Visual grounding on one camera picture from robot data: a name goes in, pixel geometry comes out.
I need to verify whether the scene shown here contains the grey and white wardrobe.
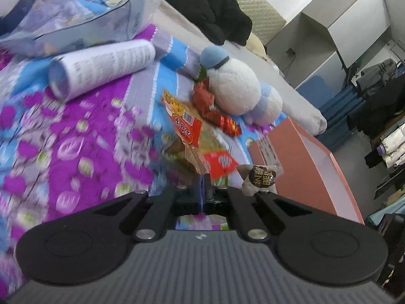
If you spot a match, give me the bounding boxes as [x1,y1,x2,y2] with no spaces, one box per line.
[264,0,394,89]

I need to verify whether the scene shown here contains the white cylindrical tube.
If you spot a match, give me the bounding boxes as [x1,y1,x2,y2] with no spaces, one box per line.
[48,40,156,102]

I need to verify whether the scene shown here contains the cream quilted headboard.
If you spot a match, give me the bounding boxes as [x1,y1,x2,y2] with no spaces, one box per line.
[193,0,287,43]

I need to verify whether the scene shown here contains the red foil snack packet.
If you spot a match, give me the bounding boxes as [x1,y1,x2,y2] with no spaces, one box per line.
[192,79,242,137]

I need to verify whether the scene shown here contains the orange snack packet red label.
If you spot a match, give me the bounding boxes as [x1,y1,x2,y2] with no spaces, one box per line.
[163,89,203,148]

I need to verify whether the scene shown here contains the beige pillow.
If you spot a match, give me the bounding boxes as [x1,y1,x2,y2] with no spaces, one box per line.
[245,33,269,59]

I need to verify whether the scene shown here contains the clear blue plastic bag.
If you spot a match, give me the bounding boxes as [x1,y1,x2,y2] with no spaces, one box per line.
[0,0,162,59]

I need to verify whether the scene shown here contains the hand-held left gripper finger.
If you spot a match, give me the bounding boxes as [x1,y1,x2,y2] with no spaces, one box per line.
[90,174,203,243]
[202,174,318,243]

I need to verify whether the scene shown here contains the white and blue plush toy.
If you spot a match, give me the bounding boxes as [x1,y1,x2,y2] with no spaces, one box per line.
[199,46,284,125]

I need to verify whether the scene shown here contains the blue foam mat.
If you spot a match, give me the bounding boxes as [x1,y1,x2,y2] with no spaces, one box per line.
[296,75,334,108]

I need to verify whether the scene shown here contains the grey duvet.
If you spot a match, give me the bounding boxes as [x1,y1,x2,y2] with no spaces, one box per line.
[41,0,328,135]

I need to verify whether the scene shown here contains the blue curtain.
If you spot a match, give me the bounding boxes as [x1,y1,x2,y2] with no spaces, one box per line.
[316,85,371,153]

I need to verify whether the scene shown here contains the clear snack packet black label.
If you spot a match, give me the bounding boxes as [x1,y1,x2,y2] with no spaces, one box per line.
[237,163,285,197]

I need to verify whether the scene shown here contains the black clothing pile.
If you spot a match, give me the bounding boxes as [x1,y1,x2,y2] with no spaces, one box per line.
[157,0,253,46]

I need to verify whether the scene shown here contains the white puffer jacket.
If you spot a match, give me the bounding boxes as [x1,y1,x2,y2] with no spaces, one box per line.
[376,130,405,168]

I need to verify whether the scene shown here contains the black hanging coat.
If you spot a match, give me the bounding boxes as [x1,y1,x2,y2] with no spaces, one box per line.
[346,79,405,140]

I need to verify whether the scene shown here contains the pink cardboard box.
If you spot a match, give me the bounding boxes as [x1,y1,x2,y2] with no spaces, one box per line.
[248,117,365,225]

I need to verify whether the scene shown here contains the grey hanging jacket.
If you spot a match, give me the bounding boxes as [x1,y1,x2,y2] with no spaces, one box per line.
[356,59,397,99]

